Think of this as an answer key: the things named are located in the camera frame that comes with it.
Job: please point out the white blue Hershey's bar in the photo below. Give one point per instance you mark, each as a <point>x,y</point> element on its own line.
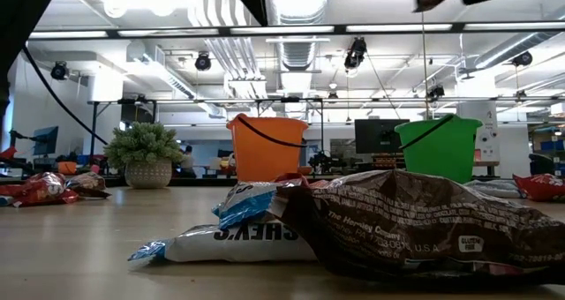
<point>494,187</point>
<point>4,201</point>
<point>245,200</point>
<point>229,247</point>

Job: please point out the black background robot arm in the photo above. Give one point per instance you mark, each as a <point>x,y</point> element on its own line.
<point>324,162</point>

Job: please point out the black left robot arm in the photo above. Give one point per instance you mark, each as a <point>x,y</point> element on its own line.
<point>22,17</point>

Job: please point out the white LED light bar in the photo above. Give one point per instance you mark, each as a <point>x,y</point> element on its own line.
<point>291,29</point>
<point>525,26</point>
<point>167,32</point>
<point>66,34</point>
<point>397,27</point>

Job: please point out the orange plastic bucket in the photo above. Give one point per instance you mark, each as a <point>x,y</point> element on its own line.
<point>265,159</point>

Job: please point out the green plastic bucket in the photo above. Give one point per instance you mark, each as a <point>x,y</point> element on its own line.
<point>437,154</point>

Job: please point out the person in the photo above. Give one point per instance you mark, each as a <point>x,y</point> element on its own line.
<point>187,161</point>

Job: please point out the black computer monitor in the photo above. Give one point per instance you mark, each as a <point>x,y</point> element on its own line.
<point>379,136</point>
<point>46,141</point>

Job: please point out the black office chair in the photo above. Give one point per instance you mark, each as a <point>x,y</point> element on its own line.
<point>540,164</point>

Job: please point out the green potted plant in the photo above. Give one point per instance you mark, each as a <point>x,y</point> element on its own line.
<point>145,159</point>

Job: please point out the small orange background bucket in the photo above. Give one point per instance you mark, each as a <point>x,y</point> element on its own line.
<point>67,167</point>

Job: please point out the black aluminium rig frame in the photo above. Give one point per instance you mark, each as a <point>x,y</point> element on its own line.
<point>223,32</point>

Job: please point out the silver ventilation duct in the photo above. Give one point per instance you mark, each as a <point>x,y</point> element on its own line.
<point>298,53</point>

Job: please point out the black ceiling camera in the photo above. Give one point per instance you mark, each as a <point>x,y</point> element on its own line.
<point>203,62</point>
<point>355,53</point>
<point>437,91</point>
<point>523,58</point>
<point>59,70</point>

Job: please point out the black background rig frame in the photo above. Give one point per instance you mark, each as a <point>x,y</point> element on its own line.
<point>247,100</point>

